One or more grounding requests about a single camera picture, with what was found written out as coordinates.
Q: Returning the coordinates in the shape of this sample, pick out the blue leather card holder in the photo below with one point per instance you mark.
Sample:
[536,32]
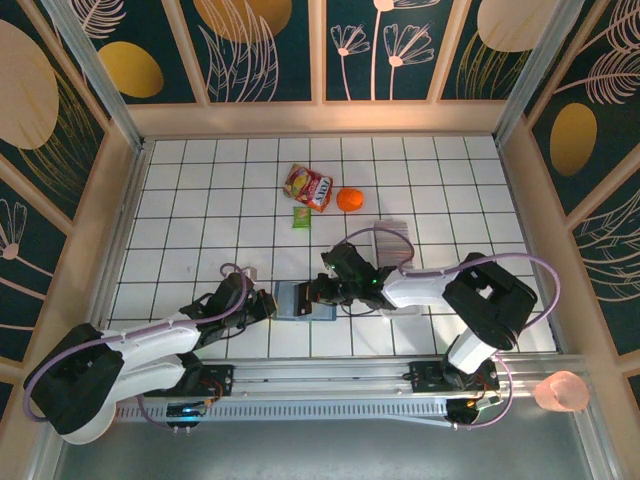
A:
[287,300]

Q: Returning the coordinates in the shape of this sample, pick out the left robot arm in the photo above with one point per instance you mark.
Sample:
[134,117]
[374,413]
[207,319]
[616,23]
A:
[150,340]

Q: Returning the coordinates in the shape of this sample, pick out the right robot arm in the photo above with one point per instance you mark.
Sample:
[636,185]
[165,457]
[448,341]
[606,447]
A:
[420,290]

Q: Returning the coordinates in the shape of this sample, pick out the row of credit cards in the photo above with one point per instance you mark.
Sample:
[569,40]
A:
[392,245]

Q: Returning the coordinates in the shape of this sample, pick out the white slotted card tray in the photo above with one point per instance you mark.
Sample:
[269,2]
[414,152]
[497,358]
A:
[410,310]

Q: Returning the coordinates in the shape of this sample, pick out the small green packet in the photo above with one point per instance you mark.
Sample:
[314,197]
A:
[302,218]

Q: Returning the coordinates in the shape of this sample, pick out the orange fruit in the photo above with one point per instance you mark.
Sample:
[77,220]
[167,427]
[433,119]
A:
[350,199]

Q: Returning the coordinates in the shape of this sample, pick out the red orange snack bag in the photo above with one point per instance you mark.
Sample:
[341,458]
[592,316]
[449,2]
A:
[307,187]

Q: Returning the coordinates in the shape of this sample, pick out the black electronics board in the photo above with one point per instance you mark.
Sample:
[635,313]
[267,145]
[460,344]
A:
[470,412]
[185,412]

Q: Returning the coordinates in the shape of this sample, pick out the pink plastic cup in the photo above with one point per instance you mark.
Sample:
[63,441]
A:
[561,392]

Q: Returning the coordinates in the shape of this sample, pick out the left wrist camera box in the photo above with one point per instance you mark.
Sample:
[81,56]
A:
[248,275]

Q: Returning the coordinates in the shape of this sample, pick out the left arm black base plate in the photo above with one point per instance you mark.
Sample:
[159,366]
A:
[220,380]

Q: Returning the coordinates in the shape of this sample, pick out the aluminium mounting rail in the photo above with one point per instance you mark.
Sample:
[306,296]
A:
[320,372]

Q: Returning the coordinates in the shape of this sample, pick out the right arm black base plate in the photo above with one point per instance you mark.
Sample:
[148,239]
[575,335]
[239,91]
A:
[425,377]

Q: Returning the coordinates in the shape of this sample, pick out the aluminium frame post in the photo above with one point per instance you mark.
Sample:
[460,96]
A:
[97,75]
[535,75]

